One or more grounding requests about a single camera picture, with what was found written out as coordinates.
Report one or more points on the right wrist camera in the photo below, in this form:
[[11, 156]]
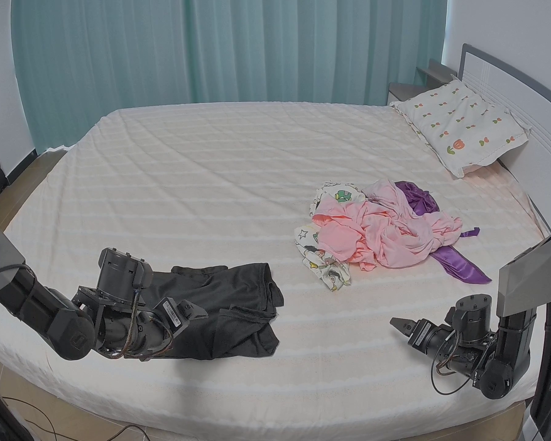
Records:
[[451, 316]]

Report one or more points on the bed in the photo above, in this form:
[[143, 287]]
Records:
[[188, 177]]

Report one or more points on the grey bedside table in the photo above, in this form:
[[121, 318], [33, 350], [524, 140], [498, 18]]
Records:
[[406, 91]]

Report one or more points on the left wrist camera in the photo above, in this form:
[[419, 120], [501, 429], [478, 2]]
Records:
[[142, 274]]

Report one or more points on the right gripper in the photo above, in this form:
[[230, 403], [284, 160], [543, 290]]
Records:
[[429, 338]]

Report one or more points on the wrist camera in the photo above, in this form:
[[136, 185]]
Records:
[[142, 274], [451, 316]]

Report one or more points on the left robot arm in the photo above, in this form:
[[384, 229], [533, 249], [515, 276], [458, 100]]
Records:
[[50, 310]]

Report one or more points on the white printed pillow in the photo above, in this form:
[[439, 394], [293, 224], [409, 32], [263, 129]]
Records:
[[459, 122]]

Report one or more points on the pile of clothes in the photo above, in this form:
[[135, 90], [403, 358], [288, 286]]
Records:
[[385, 237]]

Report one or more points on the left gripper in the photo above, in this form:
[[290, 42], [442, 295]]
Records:
[[172, 317]]

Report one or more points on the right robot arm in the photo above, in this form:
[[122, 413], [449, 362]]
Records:
[[509, 338]]

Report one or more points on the black garment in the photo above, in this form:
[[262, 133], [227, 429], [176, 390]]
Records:
[[238, 310]]

